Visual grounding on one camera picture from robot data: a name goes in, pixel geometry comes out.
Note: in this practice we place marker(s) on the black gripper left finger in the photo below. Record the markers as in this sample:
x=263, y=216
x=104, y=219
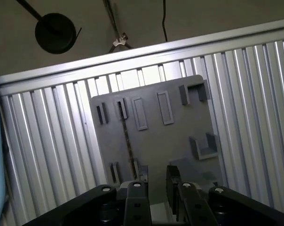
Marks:
x=137, y=202

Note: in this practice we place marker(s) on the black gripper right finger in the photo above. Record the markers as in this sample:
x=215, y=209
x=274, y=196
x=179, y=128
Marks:
x=196, y=204

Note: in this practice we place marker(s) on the RAM stick with black chips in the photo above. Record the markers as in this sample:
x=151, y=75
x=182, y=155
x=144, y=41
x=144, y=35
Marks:
x=128, y=141

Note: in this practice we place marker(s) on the pale plastic parts rack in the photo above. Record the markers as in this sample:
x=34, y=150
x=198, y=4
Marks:
x=160, y=146

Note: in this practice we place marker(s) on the black round stand base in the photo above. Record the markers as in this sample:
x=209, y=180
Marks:
x=55, y=35

